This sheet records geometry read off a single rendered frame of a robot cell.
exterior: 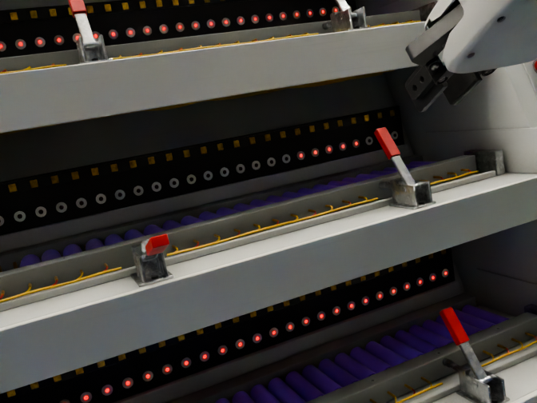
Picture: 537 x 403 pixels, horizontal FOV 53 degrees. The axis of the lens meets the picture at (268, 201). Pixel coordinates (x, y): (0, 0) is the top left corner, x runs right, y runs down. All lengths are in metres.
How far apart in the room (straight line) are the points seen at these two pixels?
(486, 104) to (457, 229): 0.19
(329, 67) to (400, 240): 0.18
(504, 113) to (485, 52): 0.26
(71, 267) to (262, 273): 0.16
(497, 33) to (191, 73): 0.25
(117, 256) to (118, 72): 0.16
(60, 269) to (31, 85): 0.15
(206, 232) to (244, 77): 0.15
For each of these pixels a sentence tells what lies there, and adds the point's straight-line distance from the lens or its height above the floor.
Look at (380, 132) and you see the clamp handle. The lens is 0.58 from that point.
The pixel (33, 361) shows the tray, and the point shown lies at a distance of 0.44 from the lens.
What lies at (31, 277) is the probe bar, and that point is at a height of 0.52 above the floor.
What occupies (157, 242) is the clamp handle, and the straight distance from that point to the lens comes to 0.38.
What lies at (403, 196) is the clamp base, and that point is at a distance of 0.56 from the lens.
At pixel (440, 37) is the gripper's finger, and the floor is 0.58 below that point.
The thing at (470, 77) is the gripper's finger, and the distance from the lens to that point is 0.50.
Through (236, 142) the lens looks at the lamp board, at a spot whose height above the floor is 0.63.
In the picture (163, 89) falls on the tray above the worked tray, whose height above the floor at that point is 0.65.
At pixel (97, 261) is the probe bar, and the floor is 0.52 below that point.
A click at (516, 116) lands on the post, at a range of 0.67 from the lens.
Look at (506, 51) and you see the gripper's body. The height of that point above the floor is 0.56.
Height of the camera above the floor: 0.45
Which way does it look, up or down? 10 degrees up
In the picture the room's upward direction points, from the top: 18 degrees counter-clockwise
